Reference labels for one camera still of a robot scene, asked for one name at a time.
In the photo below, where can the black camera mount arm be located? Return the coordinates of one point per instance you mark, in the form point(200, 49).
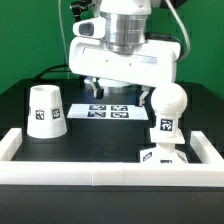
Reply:
point(79, 6)

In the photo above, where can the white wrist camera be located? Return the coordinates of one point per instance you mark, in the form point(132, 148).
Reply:
point(91, 28)

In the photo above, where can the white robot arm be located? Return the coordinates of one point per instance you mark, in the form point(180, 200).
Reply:
point(112, 44)

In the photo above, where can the white U-shaped fence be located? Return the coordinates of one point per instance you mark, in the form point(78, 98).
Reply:
point(208, 173)

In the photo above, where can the white marker sheet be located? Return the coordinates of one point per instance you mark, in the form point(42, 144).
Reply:
point(107, 111)

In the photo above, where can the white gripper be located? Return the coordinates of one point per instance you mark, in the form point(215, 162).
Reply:
point(150, 65)

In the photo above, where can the white lamp shade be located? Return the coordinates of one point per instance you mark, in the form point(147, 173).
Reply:
point(46, 117)

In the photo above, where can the white lamp bulb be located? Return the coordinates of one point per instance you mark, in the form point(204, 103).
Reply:
point(168, 102)

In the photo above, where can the white lamp base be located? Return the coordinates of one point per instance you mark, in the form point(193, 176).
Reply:
point(164, 151)

